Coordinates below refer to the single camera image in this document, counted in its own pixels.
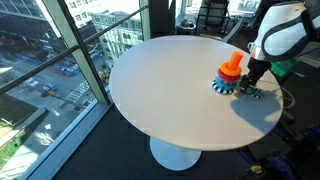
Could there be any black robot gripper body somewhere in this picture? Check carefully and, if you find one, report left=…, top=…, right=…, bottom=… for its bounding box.
left=247, top=58, right=271, bottom=86

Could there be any dark green ring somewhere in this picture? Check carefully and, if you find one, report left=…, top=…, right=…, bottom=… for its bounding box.
left=245, top=85, right=260, bottom=96

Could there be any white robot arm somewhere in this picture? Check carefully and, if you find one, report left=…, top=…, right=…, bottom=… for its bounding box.
left=239, top=1, right=320, bottom=93

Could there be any orange stacking rod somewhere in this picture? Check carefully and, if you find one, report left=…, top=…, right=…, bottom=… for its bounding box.
left=227, top=51, right=243, bottom=70

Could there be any black office chair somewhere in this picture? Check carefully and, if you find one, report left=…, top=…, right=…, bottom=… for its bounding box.
left=194, top=0, right=230, bottom=37

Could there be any black equipment pile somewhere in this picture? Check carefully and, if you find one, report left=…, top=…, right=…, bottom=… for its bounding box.
left=238, top=124, right=320, bottom=180

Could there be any white round table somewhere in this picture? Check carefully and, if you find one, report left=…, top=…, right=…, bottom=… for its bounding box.
left=109, top=35, right=283, bottom=151

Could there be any red stacking ring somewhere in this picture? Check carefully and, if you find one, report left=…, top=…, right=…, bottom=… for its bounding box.
left=217, top=69, right=241, bottom=84

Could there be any small black white striped ring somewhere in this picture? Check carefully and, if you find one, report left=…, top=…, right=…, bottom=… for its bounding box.
left=245, top=87, right=265, bottom=100

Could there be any black white striped base ring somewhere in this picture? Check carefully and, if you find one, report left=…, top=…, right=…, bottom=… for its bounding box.
left=211, top=79, right=235, bottom=96

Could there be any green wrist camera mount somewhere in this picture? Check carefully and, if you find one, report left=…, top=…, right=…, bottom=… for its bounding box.
left=270, top=58, right=299, bottom=77

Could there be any blue stacking ring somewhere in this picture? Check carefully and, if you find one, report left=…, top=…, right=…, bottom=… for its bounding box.
left=213, top=76, right=238, bottom=92

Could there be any orange stacking ring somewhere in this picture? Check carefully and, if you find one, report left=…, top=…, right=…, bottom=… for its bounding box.
left=219, top=61, right=243, bottom=78

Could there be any white table pedestal base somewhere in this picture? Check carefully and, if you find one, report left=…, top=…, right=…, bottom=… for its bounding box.
left=150, top=137, right=201, bottom=171

